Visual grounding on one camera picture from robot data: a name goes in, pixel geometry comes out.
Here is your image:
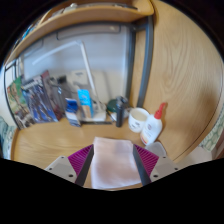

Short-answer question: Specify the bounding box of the wooden shelf unit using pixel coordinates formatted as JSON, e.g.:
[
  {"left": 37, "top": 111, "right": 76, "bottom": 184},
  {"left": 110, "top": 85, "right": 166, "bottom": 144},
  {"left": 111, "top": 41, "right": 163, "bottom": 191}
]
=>
[{"left": 4, "top": 0, "right": 156, "bottom": 64}]

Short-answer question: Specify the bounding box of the white desk lamp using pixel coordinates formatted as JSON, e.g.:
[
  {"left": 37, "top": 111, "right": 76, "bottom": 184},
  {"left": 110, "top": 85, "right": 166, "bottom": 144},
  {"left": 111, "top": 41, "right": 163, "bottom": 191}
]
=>
[{"left": 31, "top": 39, "right": 108, "bottom": 123}]

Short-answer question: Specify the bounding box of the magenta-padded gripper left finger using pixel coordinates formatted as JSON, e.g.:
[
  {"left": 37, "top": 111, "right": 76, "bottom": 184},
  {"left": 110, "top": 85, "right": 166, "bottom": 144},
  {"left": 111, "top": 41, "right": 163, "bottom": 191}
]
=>
[{"left": 44, "top": 143, "right": 95, "bottom": 187}]

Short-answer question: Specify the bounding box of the clear bottle with dark cap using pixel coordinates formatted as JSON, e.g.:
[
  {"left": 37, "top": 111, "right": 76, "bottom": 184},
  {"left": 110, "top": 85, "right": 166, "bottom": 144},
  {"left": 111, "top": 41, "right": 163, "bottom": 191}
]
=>
[{"left": 56, "top": 75, "right": 73, "bottom": 116}]

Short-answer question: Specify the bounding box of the green tree figure toy box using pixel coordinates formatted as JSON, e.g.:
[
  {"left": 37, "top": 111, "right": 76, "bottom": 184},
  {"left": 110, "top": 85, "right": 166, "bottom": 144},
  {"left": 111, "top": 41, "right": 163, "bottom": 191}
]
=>
[{"left": 5, "top": 75, "right": 34, "bottom": 130}]

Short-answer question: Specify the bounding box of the green patterned hanging cloth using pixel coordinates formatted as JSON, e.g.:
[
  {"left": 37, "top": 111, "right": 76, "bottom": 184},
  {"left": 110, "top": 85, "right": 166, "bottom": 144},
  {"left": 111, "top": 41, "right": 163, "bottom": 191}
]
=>
[{"left": 199, "top": 106, "right": 224, "bottom": 153}]

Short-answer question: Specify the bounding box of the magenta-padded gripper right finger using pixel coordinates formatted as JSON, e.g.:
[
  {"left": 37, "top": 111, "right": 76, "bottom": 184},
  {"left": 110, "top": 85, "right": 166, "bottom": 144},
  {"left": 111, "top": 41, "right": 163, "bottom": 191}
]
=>
[{"left": 132, "top": 143, "right": 183, "bottom": 186}]

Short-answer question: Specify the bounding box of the white mug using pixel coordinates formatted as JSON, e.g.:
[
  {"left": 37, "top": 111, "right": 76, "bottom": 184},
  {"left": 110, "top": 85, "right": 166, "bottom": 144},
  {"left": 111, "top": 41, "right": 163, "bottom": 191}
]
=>
[{"left": 128, "top": 107, "right": 150, "bottom": 134}]

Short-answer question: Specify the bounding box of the blue-green bedding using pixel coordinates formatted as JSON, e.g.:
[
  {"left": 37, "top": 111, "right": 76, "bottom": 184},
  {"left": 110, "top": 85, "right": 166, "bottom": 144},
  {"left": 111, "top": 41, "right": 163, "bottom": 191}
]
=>
[{"left": 0, "top": 114, "right": 16, "bottom": 159}]

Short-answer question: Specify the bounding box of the clear plastic container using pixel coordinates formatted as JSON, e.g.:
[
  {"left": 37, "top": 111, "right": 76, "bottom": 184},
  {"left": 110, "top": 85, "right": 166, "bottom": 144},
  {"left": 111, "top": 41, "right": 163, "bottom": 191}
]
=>
[{"left": 145, "top": 141, "right": 167, "bottom": 158}]

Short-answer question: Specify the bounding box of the pale pink towel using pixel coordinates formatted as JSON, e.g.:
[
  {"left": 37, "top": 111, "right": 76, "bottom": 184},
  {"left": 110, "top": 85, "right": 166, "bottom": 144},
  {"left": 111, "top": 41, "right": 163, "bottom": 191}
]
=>
[{"left": 90, "top": 136, "right": 143, "bottom": 190}]

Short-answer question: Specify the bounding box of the light blue packet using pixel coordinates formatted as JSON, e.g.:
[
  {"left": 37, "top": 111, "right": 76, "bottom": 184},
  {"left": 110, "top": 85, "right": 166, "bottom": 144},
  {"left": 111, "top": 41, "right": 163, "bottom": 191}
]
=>
[{"left": 77, "top": 88, "right": 95, "bottom": 119}]

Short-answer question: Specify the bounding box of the dark green bowl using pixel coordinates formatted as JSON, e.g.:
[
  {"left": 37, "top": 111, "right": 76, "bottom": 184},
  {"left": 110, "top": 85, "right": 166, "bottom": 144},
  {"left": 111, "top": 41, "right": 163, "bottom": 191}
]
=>
[{"left": 105, "top": 98, "right": 118, "bottom": 114}]

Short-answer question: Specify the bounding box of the grey metal desk frame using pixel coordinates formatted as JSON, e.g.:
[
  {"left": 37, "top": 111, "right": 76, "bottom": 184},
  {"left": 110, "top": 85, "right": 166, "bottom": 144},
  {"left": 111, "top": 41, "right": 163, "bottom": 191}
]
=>
[{"left": 3, "top": 14, "right": 155, "bottom": 109}]

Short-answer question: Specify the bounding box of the blue robot model kit box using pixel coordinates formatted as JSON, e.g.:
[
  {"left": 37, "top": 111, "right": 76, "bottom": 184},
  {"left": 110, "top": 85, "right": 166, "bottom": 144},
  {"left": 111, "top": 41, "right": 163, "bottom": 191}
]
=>
[{"left": 20, "top": 69, "right": 64, "bottom": 124}]

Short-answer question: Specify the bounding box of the white red-pump lotion bottle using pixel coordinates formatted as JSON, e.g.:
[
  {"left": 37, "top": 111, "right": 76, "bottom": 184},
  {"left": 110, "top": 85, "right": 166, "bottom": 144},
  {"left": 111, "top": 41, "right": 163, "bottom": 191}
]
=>
[{"left": 139, "top": 102, "right": 167, "bottom": 146}]

